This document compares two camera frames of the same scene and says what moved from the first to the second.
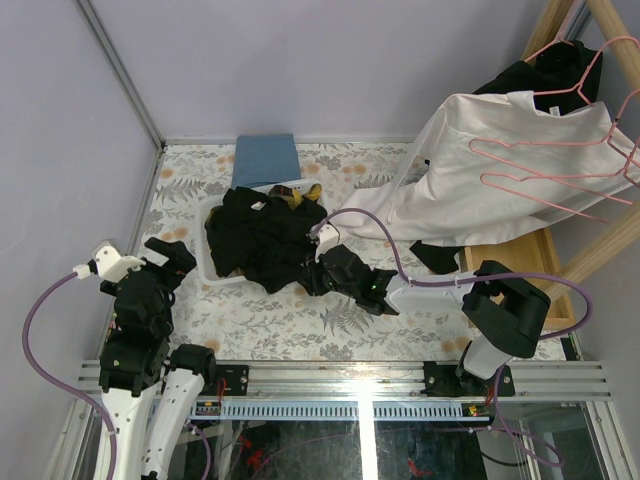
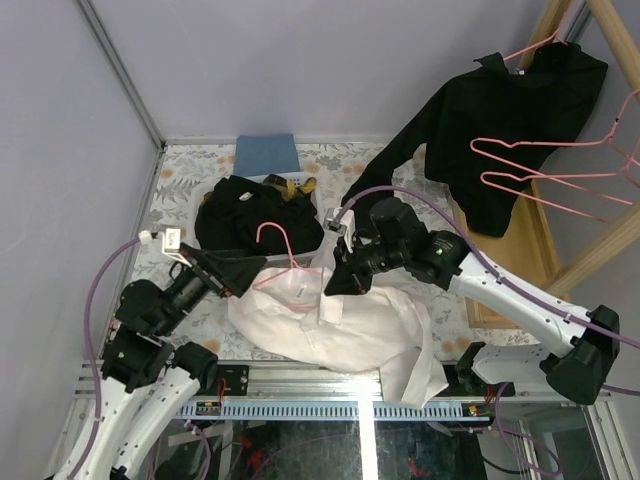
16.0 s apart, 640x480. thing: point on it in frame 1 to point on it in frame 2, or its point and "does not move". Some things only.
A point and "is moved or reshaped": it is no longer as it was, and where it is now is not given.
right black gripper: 310,277 to 347,279
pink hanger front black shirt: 562,142 to 487,133
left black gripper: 167,256 to 211,270
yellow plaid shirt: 293,195 to 287,187
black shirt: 253,234 is moved or reshaped
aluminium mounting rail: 377,379 does not move
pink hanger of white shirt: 579,87 to 293,268
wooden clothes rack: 532,259 does not move
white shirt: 492,161 to 285,312
